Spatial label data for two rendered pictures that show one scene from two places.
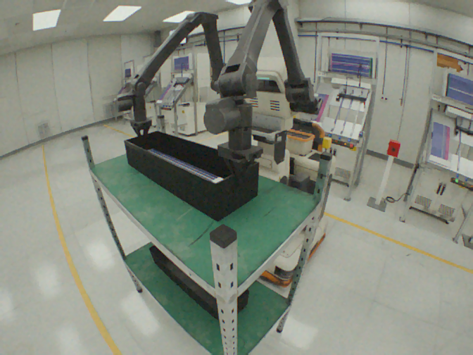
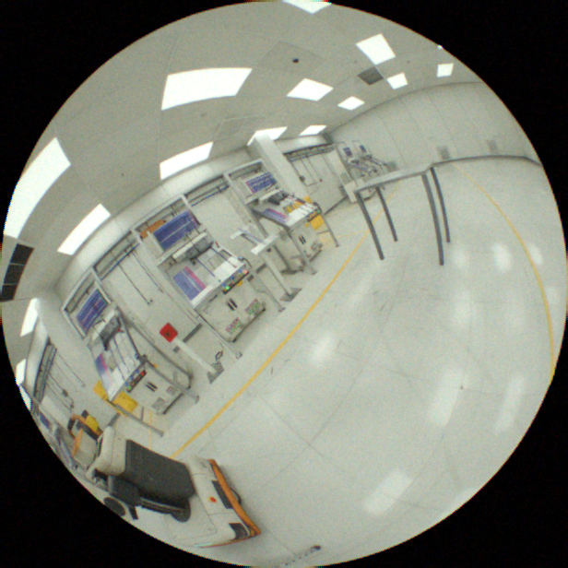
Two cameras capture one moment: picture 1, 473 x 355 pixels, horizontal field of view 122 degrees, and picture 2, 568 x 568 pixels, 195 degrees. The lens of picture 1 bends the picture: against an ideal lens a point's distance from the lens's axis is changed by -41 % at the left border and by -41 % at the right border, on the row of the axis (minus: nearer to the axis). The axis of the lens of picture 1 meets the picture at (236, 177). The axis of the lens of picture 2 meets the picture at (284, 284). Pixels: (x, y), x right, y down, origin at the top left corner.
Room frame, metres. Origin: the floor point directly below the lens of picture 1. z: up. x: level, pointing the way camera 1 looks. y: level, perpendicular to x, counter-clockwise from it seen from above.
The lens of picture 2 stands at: (0.19, -0.85, 0.99)
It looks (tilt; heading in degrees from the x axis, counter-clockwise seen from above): 23 degrees down; 292
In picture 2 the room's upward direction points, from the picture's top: 35 degrees counter-clockwise
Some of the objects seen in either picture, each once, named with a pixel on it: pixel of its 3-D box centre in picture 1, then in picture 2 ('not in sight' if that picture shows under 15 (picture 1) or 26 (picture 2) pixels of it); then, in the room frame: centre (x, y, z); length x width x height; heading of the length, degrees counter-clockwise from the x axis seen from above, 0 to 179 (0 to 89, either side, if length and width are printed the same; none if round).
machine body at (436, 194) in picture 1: (436, 184); (229, 305); (1.74, -2.51, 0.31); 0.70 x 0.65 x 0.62; 49
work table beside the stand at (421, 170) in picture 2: not in sight; (407, 214); (-0.63, -2.35, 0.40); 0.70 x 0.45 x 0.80; 128
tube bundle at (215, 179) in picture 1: (179, 170); not in sight; (0.70, 0.21, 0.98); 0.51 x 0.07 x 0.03; 49
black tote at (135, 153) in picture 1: (178, 163); not in sight; (0.70, 0.21, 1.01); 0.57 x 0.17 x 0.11; 49
